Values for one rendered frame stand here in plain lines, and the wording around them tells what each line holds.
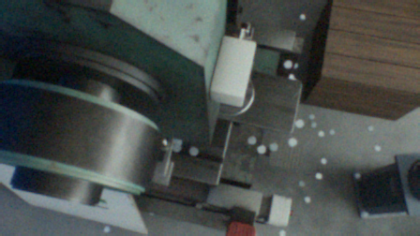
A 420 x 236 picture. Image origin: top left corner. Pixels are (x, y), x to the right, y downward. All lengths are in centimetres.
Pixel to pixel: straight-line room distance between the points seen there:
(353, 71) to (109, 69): 127
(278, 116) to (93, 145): 71
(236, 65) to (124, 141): 16
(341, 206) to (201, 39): 153
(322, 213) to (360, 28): 74
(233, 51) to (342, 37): 118
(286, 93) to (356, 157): 88
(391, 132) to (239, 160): 96
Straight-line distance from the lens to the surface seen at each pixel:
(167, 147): 105
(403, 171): 147
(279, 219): 117
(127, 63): 43
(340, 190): 186
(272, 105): 106
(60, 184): 44
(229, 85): 48
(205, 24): 39
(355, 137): 192
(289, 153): 167
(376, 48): 167
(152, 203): 178
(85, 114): 40
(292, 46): 130
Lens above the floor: 179
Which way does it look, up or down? 75 degrees down
